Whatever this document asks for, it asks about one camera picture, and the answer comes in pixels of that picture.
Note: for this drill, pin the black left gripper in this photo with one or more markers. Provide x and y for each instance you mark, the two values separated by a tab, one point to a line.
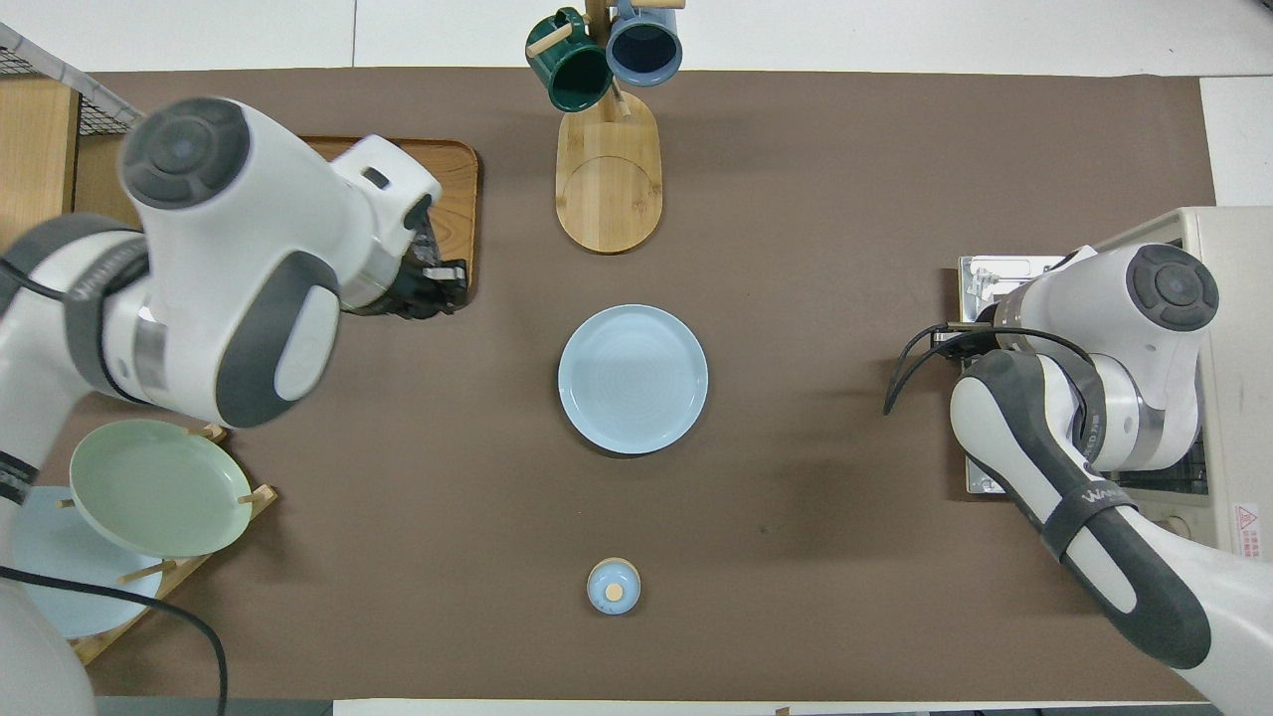
423	293

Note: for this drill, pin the white toaster oven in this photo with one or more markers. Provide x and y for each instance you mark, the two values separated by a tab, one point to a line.
1233	298

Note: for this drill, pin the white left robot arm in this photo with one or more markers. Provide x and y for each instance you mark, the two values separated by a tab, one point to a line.
229	249

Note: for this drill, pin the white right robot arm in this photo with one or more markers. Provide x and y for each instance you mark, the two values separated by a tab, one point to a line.
1094	288

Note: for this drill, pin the wooden serving tray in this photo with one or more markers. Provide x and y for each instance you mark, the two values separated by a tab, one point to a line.
455	199

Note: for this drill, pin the wooden mug tree stand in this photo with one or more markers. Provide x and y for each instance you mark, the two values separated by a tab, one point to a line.
609	189

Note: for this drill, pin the dark green mug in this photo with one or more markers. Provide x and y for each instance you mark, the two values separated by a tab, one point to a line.
572	70

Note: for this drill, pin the wooden plate rack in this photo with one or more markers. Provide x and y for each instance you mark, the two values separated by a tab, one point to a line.
261	494

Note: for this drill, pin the blue mug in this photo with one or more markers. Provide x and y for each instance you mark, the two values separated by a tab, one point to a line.
644	50

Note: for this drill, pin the pale green plate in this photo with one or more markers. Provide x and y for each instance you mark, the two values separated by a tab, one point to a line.
159	487

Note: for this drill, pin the white grey checked cloth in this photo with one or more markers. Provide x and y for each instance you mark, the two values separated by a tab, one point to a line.
90	89

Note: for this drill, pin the brown table mat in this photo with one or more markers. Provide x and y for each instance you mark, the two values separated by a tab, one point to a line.
845	199

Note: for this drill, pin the wooden two-step shelf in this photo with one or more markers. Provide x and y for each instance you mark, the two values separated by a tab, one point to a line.
35	149

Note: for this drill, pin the light blue racked plate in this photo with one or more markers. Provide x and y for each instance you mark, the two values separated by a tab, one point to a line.
70	587

